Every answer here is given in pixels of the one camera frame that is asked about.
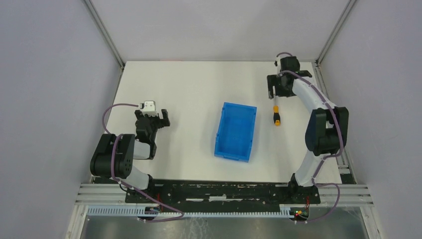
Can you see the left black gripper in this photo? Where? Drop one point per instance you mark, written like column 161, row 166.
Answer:
column 154, row 119

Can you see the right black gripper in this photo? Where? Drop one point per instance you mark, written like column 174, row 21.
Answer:
column 273, row 83

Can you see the orange black handled screwdriver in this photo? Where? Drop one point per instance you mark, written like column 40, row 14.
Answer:
column 276, row 115

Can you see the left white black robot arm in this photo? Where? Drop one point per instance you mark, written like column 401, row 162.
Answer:
column 130, row 147

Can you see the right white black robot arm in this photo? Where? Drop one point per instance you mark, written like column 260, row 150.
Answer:
column 326, row 133

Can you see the blue plastic bin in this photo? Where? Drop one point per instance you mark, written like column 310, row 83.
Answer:
column 234, row 138

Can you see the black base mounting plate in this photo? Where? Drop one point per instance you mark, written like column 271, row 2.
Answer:
column 190, row 196

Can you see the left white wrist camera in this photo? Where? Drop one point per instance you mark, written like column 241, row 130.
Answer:
column 148, row 108

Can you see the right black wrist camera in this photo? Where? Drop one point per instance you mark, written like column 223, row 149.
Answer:
column 289, row 63

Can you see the white slotted cable duct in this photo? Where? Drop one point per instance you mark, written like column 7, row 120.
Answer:
column 143, row 211

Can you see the aluminium frame rails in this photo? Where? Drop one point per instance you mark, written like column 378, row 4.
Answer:
column 351, row 195

